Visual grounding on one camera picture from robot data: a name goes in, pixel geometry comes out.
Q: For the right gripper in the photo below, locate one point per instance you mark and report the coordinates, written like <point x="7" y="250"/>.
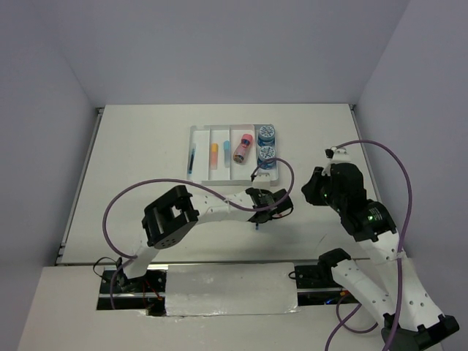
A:
<point x="310" y="189"/>

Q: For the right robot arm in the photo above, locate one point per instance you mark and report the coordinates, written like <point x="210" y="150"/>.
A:
<point x="405" y="313"/>

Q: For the white divided organizer tray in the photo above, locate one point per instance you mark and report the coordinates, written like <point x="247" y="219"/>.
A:
<point x="236" y="174"/>

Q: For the red pen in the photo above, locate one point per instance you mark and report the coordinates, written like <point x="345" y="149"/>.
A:
<point x="279" y="216"/>

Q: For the blue jar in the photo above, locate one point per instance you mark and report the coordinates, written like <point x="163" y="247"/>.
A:
<point x="266" y="157"/>
<point x="266" y="135"/>

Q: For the orange highlighter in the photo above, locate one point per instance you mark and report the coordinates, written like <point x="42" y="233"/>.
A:
<point x="213" y="163"/>

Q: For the teal pen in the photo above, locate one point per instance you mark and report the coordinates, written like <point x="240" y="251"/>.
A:
<point x="191" y="159"/>

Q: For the pink tube of markers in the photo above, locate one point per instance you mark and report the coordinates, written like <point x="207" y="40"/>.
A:
<point x="240" y="153"/>

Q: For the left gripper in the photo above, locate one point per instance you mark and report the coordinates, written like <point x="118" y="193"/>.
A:
<point x="263" y="193"/>

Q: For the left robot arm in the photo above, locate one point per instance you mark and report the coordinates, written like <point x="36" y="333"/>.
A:
<point x="169" y="219"/>

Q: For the blue highlighter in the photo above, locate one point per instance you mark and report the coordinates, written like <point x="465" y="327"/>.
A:
<point x="227" y="157"/>

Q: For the silver foil tape patch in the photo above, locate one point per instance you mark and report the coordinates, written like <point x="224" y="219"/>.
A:
<point x="230" y="290"/>

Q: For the right camera mount white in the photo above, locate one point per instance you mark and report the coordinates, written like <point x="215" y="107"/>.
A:
<point x="335" y="156"/>

